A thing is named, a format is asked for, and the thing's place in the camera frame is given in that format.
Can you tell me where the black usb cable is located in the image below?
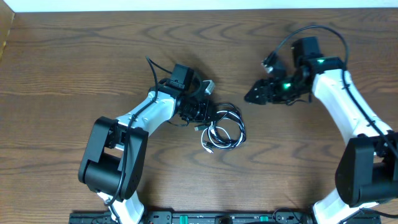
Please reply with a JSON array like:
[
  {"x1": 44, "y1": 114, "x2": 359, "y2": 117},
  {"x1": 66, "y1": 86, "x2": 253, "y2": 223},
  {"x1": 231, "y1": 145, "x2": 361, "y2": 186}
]
[{"x1": 194, "y1": 102, "x2": 248, "y2": 151}]

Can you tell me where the white cable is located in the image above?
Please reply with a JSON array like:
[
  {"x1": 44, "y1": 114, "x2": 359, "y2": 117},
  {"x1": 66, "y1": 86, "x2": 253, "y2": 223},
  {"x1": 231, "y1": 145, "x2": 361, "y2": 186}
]
[{"x1": 200, "y1": 109, "x2": 245, "y2": 154}]

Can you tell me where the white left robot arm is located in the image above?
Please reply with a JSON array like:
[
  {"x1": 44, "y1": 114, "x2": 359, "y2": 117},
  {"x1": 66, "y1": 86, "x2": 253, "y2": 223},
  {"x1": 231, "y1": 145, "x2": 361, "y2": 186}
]
[{"x1": 78, "y1": 64, "x2": 215, "y2": 223}]

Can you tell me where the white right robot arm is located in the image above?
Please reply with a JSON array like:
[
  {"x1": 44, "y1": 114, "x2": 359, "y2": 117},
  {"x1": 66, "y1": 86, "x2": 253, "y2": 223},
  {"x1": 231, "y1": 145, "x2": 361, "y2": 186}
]
[{"x1": 244, "y1": 37, "x2": 397, "y2": 223}]

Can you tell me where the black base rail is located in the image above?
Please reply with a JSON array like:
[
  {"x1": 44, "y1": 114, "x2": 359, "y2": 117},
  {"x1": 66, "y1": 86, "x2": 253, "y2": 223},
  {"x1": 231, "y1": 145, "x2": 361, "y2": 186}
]
[{"x1": 68, "y1": 210, "x2": 382, "y2": 224}]

